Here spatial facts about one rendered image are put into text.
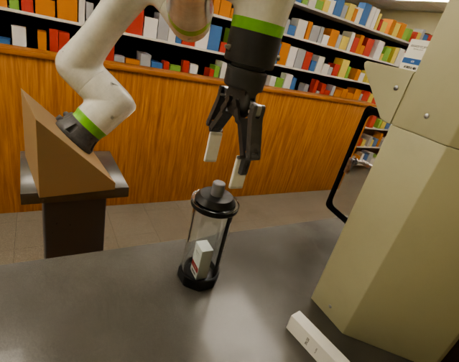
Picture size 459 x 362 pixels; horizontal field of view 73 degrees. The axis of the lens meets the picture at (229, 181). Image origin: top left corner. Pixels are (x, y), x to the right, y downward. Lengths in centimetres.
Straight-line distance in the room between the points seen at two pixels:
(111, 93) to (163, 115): 143
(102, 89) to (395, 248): 96
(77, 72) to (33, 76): 121
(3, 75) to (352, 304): 219
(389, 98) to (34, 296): 81
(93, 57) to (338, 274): 95
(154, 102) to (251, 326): 201
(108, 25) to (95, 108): 26
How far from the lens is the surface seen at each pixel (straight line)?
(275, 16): 56
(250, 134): 55
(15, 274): 83
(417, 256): 72
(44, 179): 105
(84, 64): 115
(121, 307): 74
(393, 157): 68
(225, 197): 67
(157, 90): 247
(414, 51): 78
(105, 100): 114
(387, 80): 70
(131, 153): 259
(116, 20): 106
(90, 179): 108
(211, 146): 68
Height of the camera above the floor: 150
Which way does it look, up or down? 25 degrees down
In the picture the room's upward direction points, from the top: 14 degrees clockwise
